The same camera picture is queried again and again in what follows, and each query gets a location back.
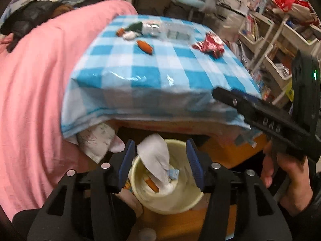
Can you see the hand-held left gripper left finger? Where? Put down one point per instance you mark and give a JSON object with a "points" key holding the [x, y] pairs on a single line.
{"points": [[126, 160]]}

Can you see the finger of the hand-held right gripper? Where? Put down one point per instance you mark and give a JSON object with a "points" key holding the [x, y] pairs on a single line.
{"points": [[233, 100]]}

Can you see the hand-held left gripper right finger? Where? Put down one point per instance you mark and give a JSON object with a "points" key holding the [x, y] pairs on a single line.
{"points": [[194, 160]]}

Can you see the white tissue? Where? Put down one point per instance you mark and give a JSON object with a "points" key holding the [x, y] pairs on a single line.
{"points": [[155, 158]]}

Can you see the cream plastic basin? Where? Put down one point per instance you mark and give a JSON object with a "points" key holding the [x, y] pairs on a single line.
{"points": [[175, 200]]}

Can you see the red wrapper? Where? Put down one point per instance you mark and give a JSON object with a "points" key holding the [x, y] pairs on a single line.
{"points": [[209, 45]]}

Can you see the clear plastic bottle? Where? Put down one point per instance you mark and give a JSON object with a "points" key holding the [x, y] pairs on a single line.
{"points": [[170, 32]]}

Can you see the white paper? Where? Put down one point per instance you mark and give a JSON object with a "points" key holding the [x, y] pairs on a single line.
{"points": [[129, 35]]}

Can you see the green wrapper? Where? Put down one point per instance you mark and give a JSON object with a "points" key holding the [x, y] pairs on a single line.
{"points": [[134, 26]]}

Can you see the person's right forearm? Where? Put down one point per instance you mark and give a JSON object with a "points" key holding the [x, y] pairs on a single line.
{"points": [[313, 205]]}

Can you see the person's right hand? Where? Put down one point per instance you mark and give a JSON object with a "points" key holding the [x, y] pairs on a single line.
{"points": [[293, 180]]}

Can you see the pale pink cloth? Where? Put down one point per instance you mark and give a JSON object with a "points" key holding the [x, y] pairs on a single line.
{"points": [[116, 144]]}

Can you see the light blue small wrapper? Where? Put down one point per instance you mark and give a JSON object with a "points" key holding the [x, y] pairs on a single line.
{"points": [[173, 174]]}

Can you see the white floral cloth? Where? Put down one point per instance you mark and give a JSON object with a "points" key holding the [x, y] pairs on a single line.
{"points": [[96, 140]]}

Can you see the person's leg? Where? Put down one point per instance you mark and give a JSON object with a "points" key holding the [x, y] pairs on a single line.
{"points": [[130, 202]]}

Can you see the white shelf rack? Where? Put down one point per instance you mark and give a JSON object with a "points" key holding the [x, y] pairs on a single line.
{"points": [[273, 42]]}

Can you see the clear plastic bag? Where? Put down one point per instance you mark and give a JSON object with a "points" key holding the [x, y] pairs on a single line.
{"points": [[232, 25]]}

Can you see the blue checked tablecloth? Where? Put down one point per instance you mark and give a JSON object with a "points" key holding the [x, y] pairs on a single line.
{"points": [[155, 65]]}

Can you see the red bag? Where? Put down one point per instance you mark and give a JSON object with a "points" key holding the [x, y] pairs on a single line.
{"points": [[286, 1]]}

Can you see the pink blanket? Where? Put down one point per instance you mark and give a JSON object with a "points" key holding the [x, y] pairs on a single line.
{"points": [[37, 105]]}

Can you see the grey and blue desk chair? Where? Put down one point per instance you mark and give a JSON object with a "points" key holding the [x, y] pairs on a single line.
{"points": [[190, 2]]}

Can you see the brown garment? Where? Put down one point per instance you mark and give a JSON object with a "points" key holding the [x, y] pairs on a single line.
{"points": [[62, 9]]}

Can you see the black puffer jacket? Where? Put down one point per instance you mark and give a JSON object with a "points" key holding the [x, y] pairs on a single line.
{"points": [[30, 15]]}

